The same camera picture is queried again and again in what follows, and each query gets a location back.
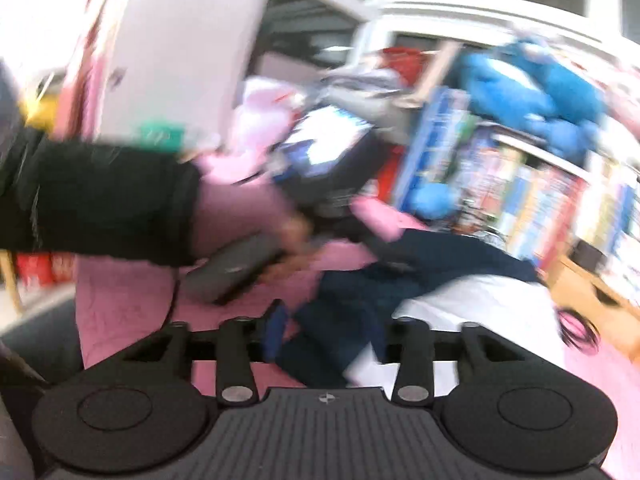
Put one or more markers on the white framed window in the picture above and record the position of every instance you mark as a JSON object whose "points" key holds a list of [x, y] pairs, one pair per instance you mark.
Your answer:
{"points": [[450, 10]]}

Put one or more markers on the white plastic bag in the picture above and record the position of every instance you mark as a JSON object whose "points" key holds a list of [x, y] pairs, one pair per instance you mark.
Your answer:
{"points": [[260, 120]]}

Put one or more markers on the row of colourful books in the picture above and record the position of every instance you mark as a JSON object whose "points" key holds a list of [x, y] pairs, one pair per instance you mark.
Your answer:
{"points": [[540, 200]]}

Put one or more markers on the navy and white jacket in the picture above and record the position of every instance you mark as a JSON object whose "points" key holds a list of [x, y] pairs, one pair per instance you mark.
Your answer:
{"points": [[450, 305]]}

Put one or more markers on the pink mat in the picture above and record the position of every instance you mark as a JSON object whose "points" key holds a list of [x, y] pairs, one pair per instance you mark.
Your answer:
{"points": [[130, 300]]}

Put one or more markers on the red printed bag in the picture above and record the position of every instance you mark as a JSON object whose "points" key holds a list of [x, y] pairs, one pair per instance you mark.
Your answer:
{"points": [[402, 61]]}

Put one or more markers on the blue plush toy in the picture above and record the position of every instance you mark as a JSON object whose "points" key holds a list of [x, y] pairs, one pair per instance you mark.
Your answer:
{"points": [[500, 85]]}

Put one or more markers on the wooden drawer box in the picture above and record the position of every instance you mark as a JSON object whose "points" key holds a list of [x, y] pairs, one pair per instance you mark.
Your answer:
{"points": [[580, 285]]}

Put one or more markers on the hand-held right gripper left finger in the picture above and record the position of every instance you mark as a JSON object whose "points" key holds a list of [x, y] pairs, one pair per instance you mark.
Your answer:
{"points": [[274, 332]]}

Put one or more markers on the person's left hand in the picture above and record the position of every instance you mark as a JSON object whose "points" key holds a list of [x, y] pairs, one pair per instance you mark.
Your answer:
{"points": [[235, 215]]}

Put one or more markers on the stack of paper booklets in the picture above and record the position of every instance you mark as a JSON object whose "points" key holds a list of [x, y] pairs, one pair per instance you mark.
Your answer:
{"points": [[370, 95]]}

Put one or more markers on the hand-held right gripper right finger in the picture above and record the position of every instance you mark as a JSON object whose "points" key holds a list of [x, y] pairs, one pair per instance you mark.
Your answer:
{"points": [[415, 355]]}

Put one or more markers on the small black box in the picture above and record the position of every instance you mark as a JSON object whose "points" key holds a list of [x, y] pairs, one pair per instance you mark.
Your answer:
{"points": [[590, 254]]}

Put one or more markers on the blue plush ball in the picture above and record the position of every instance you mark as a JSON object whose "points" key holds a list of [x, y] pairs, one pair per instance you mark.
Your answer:
{"points": [[432, 200]]}

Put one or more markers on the white bookshelf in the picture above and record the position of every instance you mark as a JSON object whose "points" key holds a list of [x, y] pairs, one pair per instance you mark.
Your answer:
{"points": [[540, 152]]}

